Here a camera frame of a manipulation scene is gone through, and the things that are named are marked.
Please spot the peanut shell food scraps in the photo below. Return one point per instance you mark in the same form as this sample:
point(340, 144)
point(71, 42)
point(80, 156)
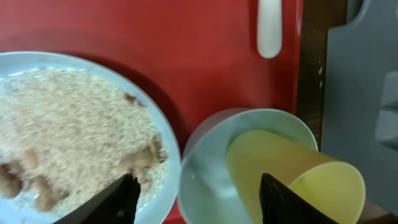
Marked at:
point(67, 135)

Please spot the yellow plastic cup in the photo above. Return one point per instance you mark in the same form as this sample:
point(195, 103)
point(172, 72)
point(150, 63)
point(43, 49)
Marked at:
point(334, 187)

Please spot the red plastic serving tray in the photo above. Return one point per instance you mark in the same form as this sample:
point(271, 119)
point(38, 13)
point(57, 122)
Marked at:
point(192, 58)

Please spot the grey dishwasher rack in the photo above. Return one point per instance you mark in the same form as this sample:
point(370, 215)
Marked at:
point(360, 104)

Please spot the white plastic spoon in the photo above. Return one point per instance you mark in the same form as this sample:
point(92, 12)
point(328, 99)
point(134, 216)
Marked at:
point(269, 28)

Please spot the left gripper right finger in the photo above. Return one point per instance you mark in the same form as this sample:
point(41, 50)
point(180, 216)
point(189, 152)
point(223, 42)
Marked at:
point(280, 205)

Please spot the light blue small bowl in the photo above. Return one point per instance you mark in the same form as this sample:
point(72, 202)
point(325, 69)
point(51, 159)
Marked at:
point(206, 192)

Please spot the large light blue plate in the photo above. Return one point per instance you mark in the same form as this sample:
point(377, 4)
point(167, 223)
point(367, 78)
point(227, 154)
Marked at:
point(21, 207)

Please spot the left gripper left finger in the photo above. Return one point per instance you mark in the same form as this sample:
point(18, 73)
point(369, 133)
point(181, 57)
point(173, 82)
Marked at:
point(115, 204)

